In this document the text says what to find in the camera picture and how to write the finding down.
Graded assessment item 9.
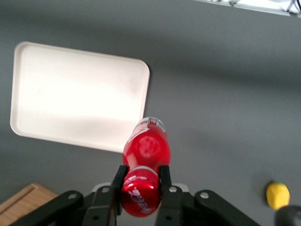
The light wooden board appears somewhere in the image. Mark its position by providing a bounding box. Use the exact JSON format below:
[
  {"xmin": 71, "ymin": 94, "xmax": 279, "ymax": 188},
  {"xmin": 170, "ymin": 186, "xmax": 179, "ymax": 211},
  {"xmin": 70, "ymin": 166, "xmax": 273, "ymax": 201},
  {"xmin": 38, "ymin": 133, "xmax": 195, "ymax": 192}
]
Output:
[{"xmin": 0, "ymin": 183, "xmax": 59, "ymax": 226}]

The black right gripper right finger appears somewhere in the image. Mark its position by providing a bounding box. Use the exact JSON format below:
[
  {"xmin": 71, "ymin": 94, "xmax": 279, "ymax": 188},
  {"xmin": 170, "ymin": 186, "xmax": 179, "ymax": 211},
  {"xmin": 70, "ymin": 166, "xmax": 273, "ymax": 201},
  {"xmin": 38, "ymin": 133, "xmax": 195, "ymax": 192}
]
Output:
[{"xmin": 156, "ymin": 165, "xmax": 259, "ymax": 226}]

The black cable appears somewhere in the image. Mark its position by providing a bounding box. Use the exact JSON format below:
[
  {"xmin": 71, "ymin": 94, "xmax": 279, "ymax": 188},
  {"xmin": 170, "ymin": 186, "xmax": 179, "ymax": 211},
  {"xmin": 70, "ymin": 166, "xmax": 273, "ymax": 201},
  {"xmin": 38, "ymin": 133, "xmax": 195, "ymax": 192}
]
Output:
[{"xmin": 286, "ymin": 0, "xmax": 301, "ymax": 13}]

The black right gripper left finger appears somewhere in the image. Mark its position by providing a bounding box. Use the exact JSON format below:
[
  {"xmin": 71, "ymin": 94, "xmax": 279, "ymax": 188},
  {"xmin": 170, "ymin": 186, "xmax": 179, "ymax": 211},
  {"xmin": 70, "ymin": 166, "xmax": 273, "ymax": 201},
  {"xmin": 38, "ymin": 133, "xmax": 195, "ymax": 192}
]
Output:
[{"xmin": 9, "ymin": 165, "xmax": 130, "ymax": 226}]

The black round object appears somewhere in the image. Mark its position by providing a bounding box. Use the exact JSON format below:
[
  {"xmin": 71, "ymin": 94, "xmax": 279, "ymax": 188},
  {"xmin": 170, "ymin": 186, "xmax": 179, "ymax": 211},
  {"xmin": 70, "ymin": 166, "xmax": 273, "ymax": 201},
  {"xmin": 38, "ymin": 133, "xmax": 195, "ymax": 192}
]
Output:
[{"xmin": 275, "ymin": 205, "xmax": 301, "ymax": 226}]

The yellow lemon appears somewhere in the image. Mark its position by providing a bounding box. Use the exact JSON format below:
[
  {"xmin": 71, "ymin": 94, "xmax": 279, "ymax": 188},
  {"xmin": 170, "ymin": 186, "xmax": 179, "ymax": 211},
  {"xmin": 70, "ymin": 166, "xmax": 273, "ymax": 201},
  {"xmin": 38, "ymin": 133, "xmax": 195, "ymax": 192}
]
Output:
[{"xmin": 266, "ymin": 181, "xmax": 290, "ymax": 210}]

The white rectangular plastic tray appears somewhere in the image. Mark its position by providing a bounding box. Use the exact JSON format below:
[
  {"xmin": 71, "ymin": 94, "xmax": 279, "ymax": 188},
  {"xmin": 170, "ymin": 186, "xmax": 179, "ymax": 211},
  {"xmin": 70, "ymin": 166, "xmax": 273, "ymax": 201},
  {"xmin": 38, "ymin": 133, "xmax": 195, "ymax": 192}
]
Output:
[{"xmin": 9, "ymin": 41, "xmax": 151, "ymax": 153}]

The aluminium frame rail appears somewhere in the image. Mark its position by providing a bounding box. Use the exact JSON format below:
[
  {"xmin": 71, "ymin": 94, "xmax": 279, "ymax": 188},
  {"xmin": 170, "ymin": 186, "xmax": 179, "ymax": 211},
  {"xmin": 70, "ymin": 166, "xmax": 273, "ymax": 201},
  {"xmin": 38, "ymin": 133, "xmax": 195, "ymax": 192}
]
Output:
[{"xmin": 195, "ymin": 0, "xmax": 301, "ymax": 17}]

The red coke bottle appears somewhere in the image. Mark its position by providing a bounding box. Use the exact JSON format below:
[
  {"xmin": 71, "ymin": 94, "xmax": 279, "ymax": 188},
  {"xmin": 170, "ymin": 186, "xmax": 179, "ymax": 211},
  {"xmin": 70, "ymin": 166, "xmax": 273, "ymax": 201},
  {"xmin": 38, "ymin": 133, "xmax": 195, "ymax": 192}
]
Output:
[{"xmin": 120, "ymin": 116, "xmax": 171, "ymax": 218}]

